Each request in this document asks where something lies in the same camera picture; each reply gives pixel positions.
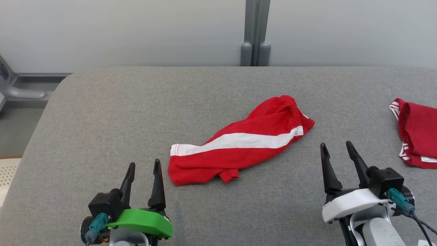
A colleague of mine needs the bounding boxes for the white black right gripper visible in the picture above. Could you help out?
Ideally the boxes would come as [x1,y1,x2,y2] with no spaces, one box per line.
[320,141,390,223]

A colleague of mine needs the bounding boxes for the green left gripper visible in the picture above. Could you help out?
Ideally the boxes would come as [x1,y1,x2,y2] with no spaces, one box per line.
[107,159,173,238]

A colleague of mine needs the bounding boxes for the red jersey with black lettering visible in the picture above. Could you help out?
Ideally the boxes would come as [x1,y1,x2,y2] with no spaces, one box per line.
[389,98,437,169]

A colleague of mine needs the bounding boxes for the red shorts with white stripe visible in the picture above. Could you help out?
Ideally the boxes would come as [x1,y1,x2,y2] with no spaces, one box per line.
[167,95,315,187]

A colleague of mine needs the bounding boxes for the cream plastic laundry basket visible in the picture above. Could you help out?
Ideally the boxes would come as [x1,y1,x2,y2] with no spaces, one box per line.
[0,154,23,207]

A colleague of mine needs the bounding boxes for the black cable teal plug right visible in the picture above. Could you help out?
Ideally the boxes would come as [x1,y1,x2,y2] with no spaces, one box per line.
[387,188,437,246]

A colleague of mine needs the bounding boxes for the grey slotted post with foot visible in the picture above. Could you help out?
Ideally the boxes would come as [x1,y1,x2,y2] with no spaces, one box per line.
[0,55,48,115]

